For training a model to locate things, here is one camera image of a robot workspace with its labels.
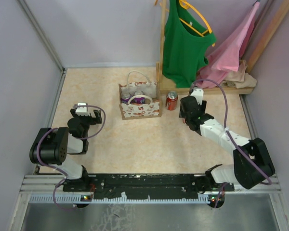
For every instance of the red cola can front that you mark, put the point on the red cola can front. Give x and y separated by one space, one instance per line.
171 100

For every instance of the wooden clothes rack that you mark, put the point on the wooden clothes rack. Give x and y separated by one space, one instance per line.
267 24

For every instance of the aluminium rail frame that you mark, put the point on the aluminium rail frame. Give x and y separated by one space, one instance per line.
100 182

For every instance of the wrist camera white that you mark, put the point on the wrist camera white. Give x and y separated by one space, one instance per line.
81 109
198 94

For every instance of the beige cloth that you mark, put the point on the beige cloth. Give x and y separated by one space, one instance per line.
240 78

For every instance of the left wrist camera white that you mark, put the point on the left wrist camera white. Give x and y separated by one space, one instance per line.
81 109

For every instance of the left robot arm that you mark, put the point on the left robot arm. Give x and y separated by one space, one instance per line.
53 147

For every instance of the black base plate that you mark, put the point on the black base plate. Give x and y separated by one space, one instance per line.
155 193

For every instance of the green tank top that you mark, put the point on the green tank top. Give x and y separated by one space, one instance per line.
182 65

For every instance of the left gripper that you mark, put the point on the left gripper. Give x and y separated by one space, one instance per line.
97 113

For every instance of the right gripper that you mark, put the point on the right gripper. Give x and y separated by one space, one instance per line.
203 107

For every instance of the yellow clothes hanger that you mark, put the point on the yellow clothes hanger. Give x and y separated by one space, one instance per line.
185 27

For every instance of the canvas tote bag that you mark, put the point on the canvas tote bag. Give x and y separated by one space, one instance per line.
152 106

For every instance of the pink shirt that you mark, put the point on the pink shirt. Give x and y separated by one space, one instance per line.
227 56

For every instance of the purple soda can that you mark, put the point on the purple soda can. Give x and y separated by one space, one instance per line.
139 99
125 96

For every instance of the white cable duct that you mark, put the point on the white cable duct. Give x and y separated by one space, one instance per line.
83 199

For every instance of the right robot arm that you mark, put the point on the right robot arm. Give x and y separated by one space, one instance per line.
252 164

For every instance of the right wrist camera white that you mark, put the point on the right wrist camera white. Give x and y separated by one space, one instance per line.
198 94

